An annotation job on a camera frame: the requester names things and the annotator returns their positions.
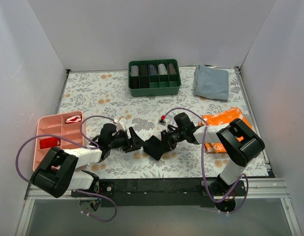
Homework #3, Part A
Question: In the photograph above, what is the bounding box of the black boxer underwear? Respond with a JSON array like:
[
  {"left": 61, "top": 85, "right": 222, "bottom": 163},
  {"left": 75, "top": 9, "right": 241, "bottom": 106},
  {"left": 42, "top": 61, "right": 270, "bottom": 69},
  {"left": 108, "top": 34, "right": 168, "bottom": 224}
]
[{"left": 143, "top": 135, "right": 168, "bottom": 161}]

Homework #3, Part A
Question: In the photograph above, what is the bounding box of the orange white patterned cloth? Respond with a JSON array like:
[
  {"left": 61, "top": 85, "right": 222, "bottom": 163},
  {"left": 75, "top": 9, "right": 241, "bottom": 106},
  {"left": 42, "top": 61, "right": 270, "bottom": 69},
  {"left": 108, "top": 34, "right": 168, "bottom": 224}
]
[{"left": 203, "top": 107, "right": 253, "bottom": 153}]

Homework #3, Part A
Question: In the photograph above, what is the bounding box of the light blue cloth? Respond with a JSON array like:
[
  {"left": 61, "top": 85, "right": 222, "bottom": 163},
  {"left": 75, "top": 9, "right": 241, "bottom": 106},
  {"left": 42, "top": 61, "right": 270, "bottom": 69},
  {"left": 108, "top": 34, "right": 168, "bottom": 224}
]
[{"left": 193, "top": 65, "right": 229, "bottom": 101}]

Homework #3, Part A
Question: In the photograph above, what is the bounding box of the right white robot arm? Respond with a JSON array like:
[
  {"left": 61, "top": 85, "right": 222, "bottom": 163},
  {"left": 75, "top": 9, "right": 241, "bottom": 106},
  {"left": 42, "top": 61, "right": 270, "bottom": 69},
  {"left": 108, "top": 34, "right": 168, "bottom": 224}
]
[{"left": 160, "top": 113, "right": 265, "bottom": 196}]

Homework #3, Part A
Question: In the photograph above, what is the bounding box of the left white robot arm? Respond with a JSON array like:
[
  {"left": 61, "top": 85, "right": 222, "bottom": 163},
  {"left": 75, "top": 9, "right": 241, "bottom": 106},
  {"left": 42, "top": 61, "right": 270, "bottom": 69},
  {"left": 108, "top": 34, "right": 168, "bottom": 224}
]
[{"left": 30, "top": 123, "right": 147, "bottom": 198}]

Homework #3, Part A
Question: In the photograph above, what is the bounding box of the red white rolled cloth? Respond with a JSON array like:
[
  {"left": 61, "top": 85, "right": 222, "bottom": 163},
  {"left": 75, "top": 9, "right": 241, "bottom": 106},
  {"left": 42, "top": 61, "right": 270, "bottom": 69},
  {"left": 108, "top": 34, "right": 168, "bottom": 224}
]
[{"left": 65, "top": 115, "right": 82, "bottom": 124}]

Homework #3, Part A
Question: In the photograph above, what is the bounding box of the pink compartment organizer tray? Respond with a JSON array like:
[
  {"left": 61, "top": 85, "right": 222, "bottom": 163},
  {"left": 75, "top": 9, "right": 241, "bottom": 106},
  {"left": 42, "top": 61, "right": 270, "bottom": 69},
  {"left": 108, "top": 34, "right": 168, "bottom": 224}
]
[{"left": 32, "top": 111, "right": 86, "bottom": 170}]

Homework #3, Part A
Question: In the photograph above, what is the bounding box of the green compartment organizer box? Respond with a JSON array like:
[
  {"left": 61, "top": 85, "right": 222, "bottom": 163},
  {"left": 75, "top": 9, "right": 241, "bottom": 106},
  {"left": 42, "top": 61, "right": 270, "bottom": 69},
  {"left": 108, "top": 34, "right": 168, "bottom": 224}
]
[{"left": 128, "top": 59, "right": 182, "bottom": 97}]

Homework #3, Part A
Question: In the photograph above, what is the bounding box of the red rolled cloth middle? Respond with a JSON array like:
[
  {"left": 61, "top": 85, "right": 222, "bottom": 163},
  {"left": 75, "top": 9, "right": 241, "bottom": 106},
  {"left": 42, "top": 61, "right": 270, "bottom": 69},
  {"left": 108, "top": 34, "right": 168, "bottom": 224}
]
[{"left": 39, "top": 137, "right": 61, "bottom": 149}]

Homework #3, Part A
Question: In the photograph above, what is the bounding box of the brown rolled sock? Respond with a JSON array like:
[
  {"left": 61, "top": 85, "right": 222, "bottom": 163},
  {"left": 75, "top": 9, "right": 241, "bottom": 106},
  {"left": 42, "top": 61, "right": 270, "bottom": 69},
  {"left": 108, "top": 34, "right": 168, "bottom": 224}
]
[{"left": 168, "top": 63, "right": 177, "bottom": 75}]

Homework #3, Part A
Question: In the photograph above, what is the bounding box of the blue patterned rolled sock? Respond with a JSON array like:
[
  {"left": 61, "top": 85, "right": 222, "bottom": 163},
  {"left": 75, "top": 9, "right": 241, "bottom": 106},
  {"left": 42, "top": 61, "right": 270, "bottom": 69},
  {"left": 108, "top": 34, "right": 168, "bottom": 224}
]
[{"left": 149, "top": 64, "right": 158, "bottom": 76}]

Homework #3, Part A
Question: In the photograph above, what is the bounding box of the black speckled rolled sock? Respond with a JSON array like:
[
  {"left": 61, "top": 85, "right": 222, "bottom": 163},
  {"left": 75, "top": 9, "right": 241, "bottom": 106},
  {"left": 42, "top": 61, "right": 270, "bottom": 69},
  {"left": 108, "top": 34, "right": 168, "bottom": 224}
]
[{"left": 139, "top": 64, "right": 149, "bottom": 76}]

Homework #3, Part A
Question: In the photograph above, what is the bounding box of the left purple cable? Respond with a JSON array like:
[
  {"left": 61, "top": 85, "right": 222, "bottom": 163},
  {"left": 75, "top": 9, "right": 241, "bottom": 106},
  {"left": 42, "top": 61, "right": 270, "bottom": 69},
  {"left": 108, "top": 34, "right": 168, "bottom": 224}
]
[{"left": 15, "top": 115, "right": 118, "bottom": 222}]

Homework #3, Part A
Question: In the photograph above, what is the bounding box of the purple cable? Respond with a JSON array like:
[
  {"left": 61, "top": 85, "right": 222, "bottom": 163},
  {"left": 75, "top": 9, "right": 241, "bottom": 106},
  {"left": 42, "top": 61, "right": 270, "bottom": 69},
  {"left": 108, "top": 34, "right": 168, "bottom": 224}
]
[
  {"left": 158, "top": 108, "right": 249, "bottom": 214},
  {"left": 15, "top": 115, "right": 118, "bottom": 222}
]

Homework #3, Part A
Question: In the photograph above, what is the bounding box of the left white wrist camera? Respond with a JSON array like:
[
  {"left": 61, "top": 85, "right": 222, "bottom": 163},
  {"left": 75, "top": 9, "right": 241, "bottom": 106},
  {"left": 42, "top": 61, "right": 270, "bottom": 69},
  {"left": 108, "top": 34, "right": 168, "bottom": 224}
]
[{"left": 113, "top": 118, "right": 127, "bottom": 131}]

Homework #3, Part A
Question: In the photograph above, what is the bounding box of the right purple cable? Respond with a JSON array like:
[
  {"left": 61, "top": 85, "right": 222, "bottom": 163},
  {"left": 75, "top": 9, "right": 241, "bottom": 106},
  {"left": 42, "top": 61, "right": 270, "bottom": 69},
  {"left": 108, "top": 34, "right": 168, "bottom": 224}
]
[{"left": 158, "top": 108, "right": 249, "bottom": 214}]

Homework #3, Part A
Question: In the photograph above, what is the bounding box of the aluminium frame rail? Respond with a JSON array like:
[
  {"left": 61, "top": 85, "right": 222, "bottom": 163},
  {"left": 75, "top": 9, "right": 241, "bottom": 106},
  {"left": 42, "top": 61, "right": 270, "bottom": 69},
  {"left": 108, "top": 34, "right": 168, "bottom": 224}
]
[{"left": 27, "top": 178, "right": 290, "bottom": 198}]

